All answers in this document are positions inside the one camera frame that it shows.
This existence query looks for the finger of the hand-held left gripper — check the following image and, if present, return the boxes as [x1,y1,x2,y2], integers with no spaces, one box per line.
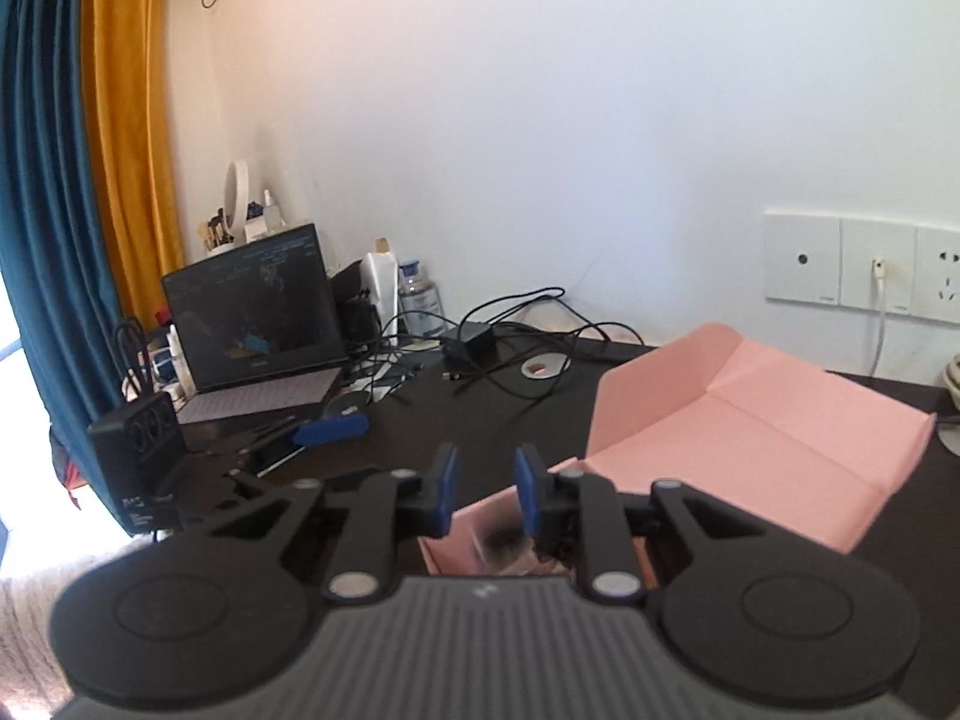
[246,409,371,452]
[227,467,302,501]

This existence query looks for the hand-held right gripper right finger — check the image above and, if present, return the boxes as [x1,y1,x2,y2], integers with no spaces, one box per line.
[512,444,772,605]

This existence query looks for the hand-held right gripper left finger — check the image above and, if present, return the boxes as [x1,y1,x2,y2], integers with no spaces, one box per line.
[208,442,461,605]

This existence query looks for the pink cardboard box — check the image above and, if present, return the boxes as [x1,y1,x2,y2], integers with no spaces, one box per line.
[418,322,938,595]

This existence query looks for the dark wooden desktop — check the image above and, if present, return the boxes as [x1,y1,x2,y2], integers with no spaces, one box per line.
[150,330,960,720]

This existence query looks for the small black speaker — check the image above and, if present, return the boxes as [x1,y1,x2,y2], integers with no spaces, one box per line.
[330,261,384,350]

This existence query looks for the black power adapter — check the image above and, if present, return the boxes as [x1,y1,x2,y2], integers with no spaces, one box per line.
[442,322,497,373]

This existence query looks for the black laptop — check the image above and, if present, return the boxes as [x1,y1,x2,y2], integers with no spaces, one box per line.
[161,223,352,425]

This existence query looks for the white tube with wooden cap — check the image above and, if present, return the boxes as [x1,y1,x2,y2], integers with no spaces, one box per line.
[360,238,399,347]

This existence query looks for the clear plastic bottle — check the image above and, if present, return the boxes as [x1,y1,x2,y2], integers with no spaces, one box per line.
[397,261,440,343]

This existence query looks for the white cup of brushes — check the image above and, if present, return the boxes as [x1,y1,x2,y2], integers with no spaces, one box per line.
[205,208,236,257]

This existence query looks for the blue curtain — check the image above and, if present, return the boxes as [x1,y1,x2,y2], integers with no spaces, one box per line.
[0,0,133,541]

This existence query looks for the round white mirror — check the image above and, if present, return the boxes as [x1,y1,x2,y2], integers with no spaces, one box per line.
[225,157,253,245]

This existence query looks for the yellow curtain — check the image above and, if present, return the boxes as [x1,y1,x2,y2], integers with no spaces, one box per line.
[79,0,185,332]

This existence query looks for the beige suction cup holder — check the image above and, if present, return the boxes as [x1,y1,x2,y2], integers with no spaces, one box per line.
[937,351,960,458]

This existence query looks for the black looped cable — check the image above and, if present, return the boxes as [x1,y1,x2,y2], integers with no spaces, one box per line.
[112,319,152,407]

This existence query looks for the black tangled cables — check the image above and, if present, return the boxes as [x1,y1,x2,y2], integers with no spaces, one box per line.
[352,286,655,410]

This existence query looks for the white wall socket panel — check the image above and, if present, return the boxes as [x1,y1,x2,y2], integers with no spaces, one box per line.
[763,210,960,328]

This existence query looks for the white charging cable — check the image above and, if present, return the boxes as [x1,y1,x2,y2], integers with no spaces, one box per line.
[870,259,890,380]

